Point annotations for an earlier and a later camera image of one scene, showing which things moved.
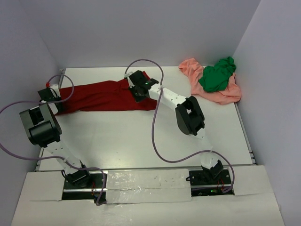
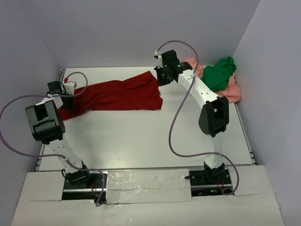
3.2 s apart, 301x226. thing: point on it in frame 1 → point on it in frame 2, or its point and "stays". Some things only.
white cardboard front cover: (150, 197) stays
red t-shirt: (114, 95) stays
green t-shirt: (215, 78) stays
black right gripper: (138, 99) → (161, 81)
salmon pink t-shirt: (231, 94) stays
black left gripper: (57, 98) → (70, 107)
